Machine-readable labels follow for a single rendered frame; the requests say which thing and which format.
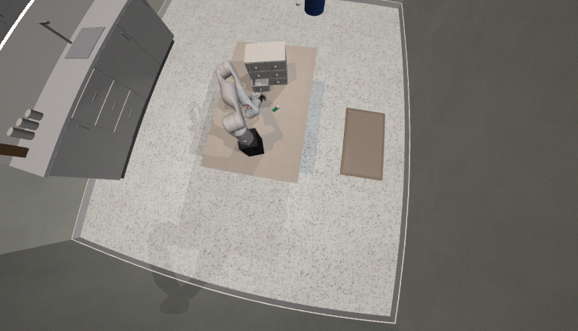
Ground grey chest of drawers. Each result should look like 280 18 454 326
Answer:
244 41 287 80

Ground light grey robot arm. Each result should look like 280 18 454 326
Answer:
215 60 261 146

